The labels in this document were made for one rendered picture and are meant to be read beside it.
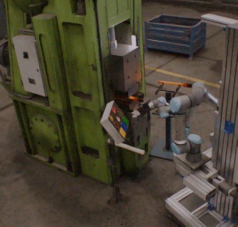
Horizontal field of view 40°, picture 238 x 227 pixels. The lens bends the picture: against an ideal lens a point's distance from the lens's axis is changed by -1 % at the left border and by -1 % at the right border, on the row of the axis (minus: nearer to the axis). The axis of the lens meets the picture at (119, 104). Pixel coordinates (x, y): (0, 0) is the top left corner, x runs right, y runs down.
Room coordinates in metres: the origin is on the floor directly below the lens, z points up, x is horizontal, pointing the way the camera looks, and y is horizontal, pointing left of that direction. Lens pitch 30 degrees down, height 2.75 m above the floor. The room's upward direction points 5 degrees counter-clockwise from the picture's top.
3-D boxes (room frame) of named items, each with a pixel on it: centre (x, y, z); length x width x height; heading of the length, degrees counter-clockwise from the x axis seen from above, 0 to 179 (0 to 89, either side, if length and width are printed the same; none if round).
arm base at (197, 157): (2.30, -0.63, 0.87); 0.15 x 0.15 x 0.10
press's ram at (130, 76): (3.29, -0.02, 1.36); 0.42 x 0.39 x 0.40; 54
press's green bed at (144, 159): (3.31, -0.02, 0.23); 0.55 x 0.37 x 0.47; 54
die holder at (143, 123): (3.31, -0.02, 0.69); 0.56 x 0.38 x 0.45; 54
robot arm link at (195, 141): (2.29, -0.62, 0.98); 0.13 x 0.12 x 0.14; 108
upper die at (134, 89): (3.26, 0.01, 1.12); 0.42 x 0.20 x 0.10; 54
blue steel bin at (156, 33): (7.13, -1.38, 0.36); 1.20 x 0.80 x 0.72; 52
